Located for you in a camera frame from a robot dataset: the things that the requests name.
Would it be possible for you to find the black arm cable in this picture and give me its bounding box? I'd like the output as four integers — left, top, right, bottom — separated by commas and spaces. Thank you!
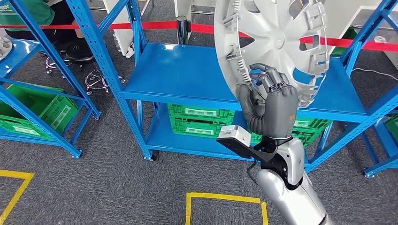
247, 160, 262, 187

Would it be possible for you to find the seated person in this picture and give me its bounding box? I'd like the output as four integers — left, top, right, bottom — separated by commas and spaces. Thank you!
0, 0, 78, 44

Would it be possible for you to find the black stool with chrome base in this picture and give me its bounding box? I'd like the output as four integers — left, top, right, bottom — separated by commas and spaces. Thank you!
45, 56, 73, 75
66, 40, 127, 95

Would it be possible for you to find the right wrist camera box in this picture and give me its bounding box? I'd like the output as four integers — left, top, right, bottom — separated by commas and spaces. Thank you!
216, 125, 277, 162

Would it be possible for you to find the chrome barrier post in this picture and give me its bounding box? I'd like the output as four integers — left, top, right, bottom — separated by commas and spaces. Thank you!
176, 15, 191, 45

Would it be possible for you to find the yellow tape square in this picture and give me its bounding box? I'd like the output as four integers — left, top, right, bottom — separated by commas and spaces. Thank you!
185, 192, 268, 225

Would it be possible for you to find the silver plastic wheel hubcap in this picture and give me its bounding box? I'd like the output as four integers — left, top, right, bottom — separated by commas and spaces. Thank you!
0, 37, 13, 61
214, 0, 329, 108

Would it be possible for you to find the white floor cable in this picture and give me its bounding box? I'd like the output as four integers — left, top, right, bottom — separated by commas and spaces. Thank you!
351, 67, 398, 82

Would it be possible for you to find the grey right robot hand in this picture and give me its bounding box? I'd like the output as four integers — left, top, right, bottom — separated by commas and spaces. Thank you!
237, 63, 299, 139

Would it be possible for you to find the red barrier belt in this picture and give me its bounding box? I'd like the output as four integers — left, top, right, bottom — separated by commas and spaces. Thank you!
0, 20, 398, 53

